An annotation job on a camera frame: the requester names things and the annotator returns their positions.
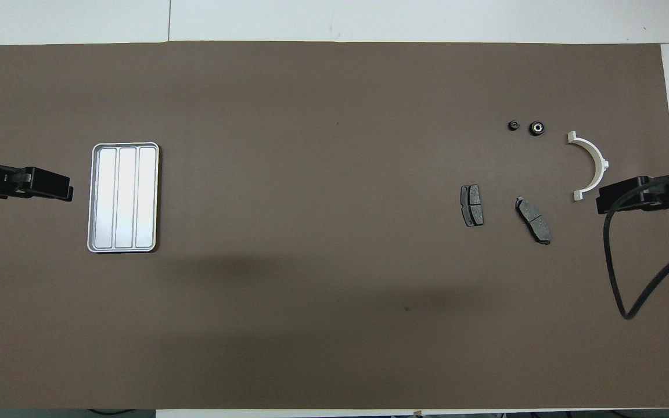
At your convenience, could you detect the silver metal tray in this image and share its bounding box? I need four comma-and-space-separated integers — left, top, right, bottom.
87, 142, 160, 254

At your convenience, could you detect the white half-ring bracket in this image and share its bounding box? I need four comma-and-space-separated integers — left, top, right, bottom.
567, 131, 609, 202

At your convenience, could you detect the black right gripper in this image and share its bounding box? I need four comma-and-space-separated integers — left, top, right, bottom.
596, 176, 669, 215

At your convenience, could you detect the elongated dark grey brake pad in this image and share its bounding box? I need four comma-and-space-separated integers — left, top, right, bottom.
515, 196, 552, 246

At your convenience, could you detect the rectangular dark grey brake pad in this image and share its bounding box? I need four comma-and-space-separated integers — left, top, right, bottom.
460, 184, 484, 228

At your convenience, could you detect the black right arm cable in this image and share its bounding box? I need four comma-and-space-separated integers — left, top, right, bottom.
603, 173, 669, 320

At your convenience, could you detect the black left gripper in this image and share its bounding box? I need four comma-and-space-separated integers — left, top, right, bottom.
0, 167, 74, 203

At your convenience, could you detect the brown table mat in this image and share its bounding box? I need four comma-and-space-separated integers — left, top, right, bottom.
0, 41, 669, 410

